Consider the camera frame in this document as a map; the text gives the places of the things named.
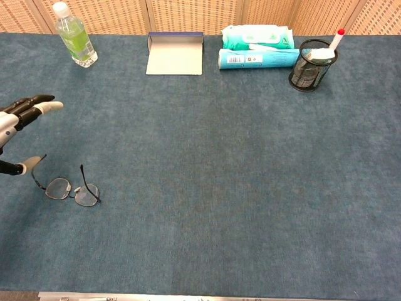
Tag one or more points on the wire-frame eyeglasses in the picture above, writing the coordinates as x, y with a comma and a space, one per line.
58, 188

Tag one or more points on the blue felt table cover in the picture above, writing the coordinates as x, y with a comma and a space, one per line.
219, 172

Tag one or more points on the green wet wipes pack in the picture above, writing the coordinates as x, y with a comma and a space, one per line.
235, 40

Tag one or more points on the clear bottle with green label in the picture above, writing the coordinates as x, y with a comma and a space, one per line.
76, 39

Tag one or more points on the black mesh pen holder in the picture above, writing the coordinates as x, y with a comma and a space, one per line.
305, 76

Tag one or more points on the wicker folding screen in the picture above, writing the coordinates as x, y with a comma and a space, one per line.
194, 15

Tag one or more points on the light blue cylindrical package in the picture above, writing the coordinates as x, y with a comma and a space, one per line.
269, 59

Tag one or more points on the long silver metal rod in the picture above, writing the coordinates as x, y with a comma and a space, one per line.
219, 297

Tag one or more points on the white marker with red cap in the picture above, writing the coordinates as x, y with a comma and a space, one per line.
336, 39

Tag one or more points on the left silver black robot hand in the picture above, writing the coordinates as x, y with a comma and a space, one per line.
28, 109

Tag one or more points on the open grey cardboard box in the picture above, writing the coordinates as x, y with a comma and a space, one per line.
175, 59

